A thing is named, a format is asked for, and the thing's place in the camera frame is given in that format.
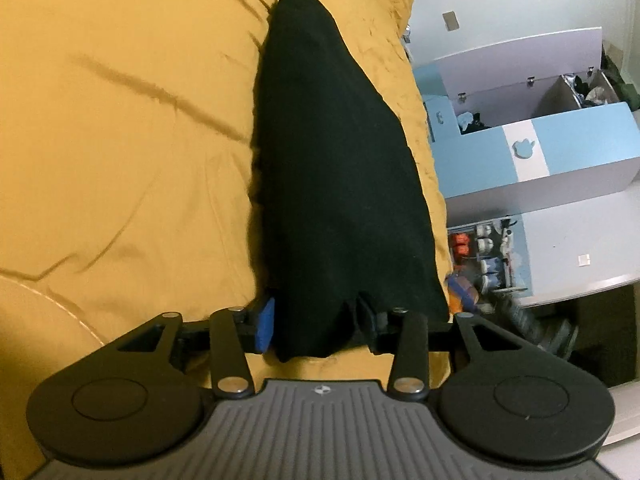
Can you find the dark clothes in chest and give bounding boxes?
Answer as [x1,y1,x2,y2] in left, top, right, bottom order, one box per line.
[456,111,497,136]

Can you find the orange and blue toy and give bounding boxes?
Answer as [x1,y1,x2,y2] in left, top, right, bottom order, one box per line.
[446,271,482,313]

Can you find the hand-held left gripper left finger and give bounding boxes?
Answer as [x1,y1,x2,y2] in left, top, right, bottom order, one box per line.
[107,297,277,401]

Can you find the blue and white storage chest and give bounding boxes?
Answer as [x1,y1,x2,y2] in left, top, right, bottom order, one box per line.
[412,27,640,202]

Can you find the green cloth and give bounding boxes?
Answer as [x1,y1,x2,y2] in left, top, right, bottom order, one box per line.
[601,42,640,112]

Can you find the silver and grey bags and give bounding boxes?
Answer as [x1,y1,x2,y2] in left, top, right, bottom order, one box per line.
[561,71,626,109]

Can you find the tray of small toys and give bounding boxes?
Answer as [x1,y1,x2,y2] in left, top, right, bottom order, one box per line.
[444,189,640,312]

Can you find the white and blue shoes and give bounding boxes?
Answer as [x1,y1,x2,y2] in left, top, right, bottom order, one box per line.
[475,224,503,291]

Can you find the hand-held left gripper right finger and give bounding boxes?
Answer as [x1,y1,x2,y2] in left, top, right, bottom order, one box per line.
[354,296,522,404]

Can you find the yellow bed blanket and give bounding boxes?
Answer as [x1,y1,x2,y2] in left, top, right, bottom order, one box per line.
[0,0,452,461]

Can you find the black garment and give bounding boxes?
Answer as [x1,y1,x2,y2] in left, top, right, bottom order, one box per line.
[249,0,450,364]

